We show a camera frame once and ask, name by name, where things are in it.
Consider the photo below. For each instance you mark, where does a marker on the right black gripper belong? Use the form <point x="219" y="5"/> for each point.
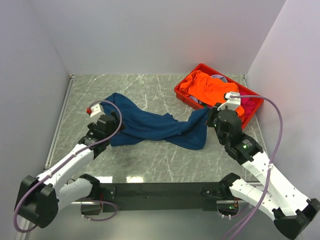
<point x="211" y="113"/>

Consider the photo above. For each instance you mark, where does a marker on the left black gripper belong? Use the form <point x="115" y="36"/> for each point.
<point x="116" y="123"/>

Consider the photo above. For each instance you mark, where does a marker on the blue mickey t shirt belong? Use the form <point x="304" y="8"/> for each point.
<point x="141" y="125"/>

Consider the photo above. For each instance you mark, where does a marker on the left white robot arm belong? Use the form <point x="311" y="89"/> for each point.
<point x="41" y="198"/>

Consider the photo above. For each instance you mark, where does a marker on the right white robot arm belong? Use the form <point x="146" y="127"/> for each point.
<point x="290" y="210"/>

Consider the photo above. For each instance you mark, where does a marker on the magenta t shirt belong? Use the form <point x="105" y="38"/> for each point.
<point x="248" y="106"/>

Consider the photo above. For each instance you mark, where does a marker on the orange t shirt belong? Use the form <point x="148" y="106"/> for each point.
<point x="204" y="89"/>

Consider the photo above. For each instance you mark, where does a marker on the red plastic bin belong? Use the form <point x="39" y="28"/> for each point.
<point x="244" y="92"/>

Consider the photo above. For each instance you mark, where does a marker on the lavender t shirt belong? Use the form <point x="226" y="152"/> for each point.
<point x="220" y="77"/>

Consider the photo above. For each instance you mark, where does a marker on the black base beam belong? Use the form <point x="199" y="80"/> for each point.
<point x="164" y="196"/>

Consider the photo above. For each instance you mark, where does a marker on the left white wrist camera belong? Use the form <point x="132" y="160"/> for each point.
<point x="95" y="111"/>

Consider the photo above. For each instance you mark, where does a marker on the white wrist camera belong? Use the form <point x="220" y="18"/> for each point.
<point x="95" y="111"/>
<point x="232" y="101"/>

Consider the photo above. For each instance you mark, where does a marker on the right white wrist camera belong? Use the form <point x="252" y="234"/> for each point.
<point x="232" y="101"/>

